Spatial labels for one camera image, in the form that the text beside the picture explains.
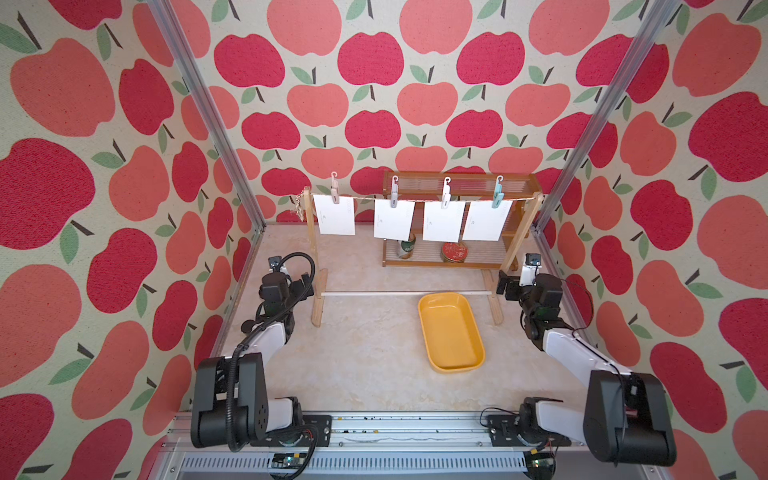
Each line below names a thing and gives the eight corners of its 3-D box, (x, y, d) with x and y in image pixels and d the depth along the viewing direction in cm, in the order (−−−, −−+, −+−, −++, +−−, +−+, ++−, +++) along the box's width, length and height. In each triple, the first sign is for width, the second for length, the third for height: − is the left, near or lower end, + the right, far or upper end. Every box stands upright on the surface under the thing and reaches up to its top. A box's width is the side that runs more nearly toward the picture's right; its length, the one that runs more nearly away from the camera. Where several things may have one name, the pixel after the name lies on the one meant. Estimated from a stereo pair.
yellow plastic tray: (422, 375, 85) (425, 366, 79) (416, 304, 100) (418, 292, 94) (481, 375, 85) (489, 366, 79) (467, 304, 100) (472, 292, 94)
